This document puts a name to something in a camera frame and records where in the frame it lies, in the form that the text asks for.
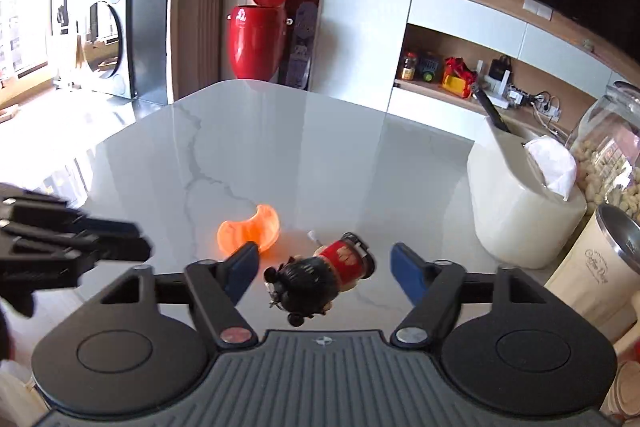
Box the glass jar with nuts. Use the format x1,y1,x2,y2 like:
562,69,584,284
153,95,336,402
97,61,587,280
567,80,640,220

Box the washing machine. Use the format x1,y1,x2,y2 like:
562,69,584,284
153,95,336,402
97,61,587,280
50,0,134,100

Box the black red doll figure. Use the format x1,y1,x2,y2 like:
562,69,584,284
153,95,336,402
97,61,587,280
264,232,376,327

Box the red yellow toy truck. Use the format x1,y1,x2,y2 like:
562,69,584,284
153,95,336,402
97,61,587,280
442,57,477,98

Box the white tub container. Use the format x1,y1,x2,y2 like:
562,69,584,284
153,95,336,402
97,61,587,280
466,120,587,270

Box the dark green toy car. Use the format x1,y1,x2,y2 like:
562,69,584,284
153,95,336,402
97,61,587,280
416,52,442,83

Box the small spice jar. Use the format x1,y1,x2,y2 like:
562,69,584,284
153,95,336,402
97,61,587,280
400,52,419,80

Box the red trash can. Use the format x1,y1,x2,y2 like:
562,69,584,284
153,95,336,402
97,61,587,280
228,0,288,81

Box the beige coffee canister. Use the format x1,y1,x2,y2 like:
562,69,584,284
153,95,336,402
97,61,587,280
546,204,639,327

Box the orange pumpkin toy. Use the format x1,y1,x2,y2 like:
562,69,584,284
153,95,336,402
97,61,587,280
216,204,281,257

